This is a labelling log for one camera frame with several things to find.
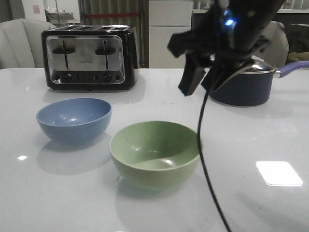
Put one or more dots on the green bowl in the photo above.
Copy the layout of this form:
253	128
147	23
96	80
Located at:
155	154

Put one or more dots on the black and chrome toaster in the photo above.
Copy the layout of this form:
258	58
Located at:
91	57

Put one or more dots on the beige chair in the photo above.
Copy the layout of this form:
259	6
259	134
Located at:
21	43
276	52

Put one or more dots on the blue bowl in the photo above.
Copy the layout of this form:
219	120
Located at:
75	121

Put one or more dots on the red barrier belt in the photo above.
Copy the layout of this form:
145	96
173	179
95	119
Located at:
118	15

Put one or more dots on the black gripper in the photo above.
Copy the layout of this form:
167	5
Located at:
232	32

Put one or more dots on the beige chair right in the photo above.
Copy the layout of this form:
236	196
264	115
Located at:
276	52

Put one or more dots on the beige chair left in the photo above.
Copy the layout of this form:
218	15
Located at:
21	43

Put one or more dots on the white drawer cabinet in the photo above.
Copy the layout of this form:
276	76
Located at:
167	17

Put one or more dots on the blue saucepan with lid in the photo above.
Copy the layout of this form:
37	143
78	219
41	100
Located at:
252	87

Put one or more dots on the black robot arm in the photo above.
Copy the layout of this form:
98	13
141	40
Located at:
222	44

